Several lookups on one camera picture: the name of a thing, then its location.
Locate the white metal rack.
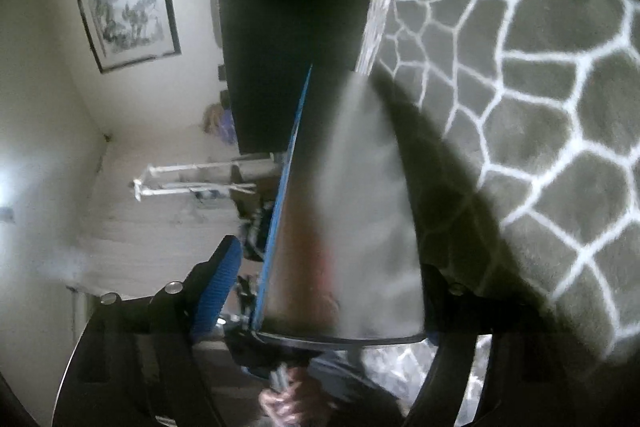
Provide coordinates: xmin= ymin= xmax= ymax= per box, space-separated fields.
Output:
xmin=131 ymin=159 xmax=275 ymax=204

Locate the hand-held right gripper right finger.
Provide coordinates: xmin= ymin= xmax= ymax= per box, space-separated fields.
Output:
xmin=402 ymin=264 xmax=556 ymax=427

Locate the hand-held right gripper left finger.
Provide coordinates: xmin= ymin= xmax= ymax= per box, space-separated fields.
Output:
xmin=52 ymin=234 xmax=244 ymax=427

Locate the purple beige bundle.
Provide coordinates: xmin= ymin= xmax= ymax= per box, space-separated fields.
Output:
xmin=202 ymin=103 xmax=239 ymax=146

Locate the dark flat panel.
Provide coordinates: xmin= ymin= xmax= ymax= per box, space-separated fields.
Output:
xmin=216 ymin=0 xmax=392 ymax=155

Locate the person's left forearm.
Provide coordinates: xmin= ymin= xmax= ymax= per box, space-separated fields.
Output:
xmin=307 ymin=349 xmax=403 ymax=427

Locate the blue silver packet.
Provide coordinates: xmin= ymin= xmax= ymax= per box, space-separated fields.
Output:
xmin=250 ymin=64 xmax=428 ymax=350

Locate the grey white patterned blanket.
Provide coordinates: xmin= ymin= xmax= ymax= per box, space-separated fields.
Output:
xmin=355 ymin=0 xmax=640 ymax=427

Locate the person's left hand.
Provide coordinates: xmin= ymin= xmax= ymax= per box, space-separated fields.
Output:
xmin=257 ymin=364 xmax=333 ymax=427

